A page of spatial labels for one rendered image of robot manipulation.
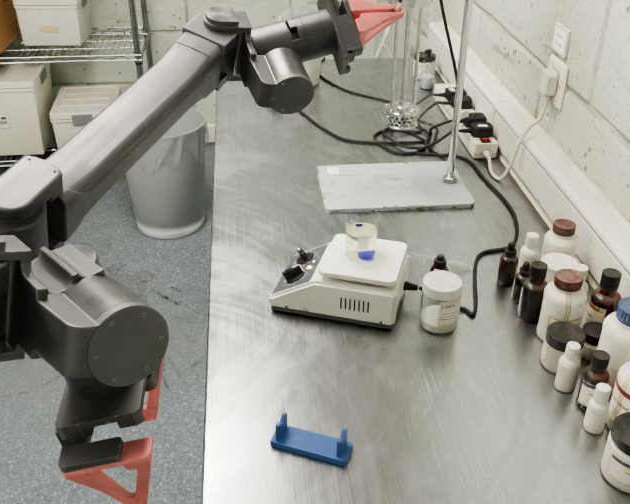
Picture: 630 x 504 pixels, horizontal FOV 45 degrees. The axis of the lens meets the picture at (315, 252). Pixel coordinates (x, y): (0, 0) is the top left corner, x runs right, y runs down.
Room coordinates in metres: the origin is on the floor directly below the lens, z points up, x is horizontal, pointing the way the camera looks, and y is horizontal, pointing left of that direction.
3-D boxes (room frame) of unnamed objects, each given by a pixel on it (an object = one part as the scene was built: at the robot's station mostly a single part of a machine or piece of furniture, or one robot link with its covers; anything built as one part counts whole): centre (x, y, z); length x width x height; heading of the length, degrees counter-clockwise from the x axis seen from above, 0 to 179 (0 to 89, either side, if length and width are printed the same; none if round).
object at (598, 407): (0.73, -0.36, 0.79); 0.03 x 0.03 x 0.07
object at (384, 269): (1.00, -0.08, 0.83); 0.12 x 0.12 x 0.01; 75
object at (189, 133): (2.59, 0.56, 0.22); 0.33 x 0.33 x 0.41
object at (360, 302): (1.01, -0.05, 0.79); 0.22 x 0.13 x 0.08; 75
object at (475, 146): (1.75, -0.36, 0.77); 0.40 x 0.06 x 0.04; 6
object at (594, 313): (0.93, -0.43, 0.80); 0.04 x 0.04 x 0.11
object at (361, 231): (1.01, -0.07, 0.87); 0.06 x 0.05 x 0.08; 32
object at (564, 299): (0.92, -0.37, 0.80); 0.06 x 0.06 x 0.11
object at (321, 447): (0.69, 0.00, 0.77); 0.10 x 0.03 x 0.04; 70
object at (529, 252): (1.08, -0.36, 0.79); 0.03 x 0.03 x 0.08
